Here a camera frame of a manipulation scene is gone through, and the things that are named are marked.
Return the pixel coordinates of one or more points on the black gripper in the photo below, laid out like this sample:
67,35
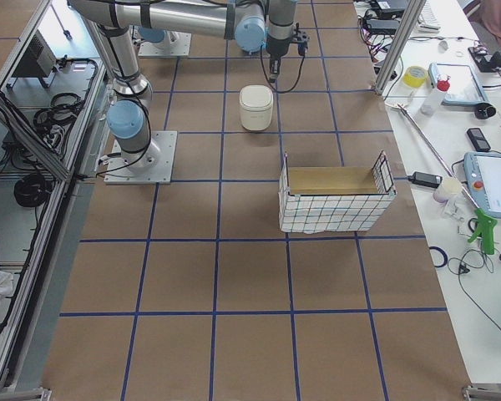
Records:
276,47

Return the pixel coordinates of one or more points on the white trash can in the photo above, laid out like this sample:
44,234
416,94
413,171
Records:
256,106

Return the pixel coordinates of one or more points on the yellow tape roll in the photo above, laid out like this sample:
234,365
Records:
415,76

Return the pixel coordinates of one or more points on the grid-patterned storage box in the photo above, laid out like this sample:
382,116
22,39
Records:
337,199

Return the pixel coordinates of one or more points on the clear bottle red cap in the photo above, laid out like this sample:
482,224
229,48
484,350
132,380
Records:
436,97

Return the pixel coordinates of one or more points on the far teach pendant tablet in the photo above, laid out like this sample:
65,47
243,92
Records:
465,88

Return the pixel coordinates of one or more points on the teach pendant tablet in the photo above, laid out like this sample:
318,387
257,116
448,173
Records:
483,174
465,88

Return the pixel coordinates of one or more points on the black remote phone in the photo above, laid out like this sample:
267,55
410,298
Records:
478,140

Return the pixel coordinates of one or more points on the white paper cup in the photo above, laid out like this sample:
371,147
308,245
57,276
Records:
447,189

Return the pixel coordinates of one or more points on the near teach pendant tablet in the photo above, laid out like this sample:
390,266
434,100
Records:
483,174

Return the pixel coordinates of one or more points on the aluminium frame post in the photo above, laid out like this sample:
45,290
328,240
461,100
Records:
409,20

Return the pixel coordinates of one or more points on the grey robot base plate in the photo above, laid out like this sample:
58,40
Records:
155,166

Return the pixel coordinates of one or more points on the green-handled reacher grabber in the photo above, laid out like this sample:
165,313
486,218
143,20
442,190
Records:
484,230

